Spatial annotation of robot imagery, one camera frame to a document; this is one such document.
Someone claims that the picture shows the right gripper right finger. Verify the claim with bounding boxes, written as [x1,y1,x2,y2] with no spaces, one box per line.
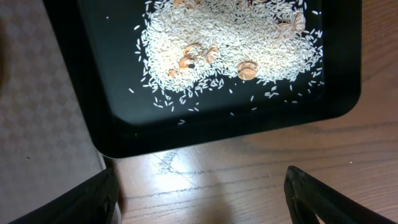
[284,166,394,224]

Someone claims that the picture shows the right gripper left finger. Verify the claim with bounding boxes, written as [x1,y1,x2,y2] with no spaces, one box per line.
[13,168,119,224]

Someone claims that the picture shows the rice and food scraps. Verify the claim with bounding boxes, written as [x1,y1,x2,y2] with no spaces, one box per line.
[136,0,323,108]

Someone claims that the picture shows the black waste tray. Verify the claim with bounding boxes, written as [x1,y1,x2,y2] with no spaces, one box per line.
[44,1,362,158]

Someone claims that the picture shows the brown serving tray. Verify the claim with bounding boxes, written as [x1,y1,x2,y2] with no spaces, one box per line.
[1,0,102,223]

